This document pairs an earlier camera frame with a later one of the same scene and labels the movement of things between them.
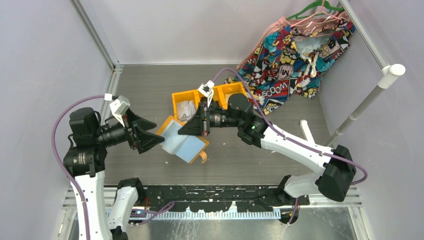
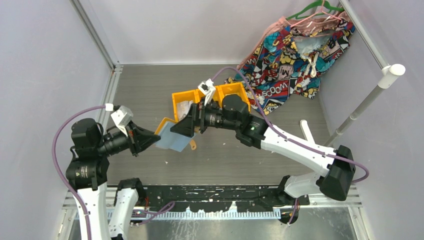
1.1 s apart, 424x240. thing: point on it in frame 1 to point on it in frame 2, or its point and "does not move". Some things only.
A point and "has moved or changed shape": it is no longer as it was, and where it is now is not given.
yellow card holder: [188, 147] has moved or changed shape
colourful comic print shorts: [286, 61] does not move
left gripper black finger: [146, 141] does not move
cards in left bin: [185, 110] does not move
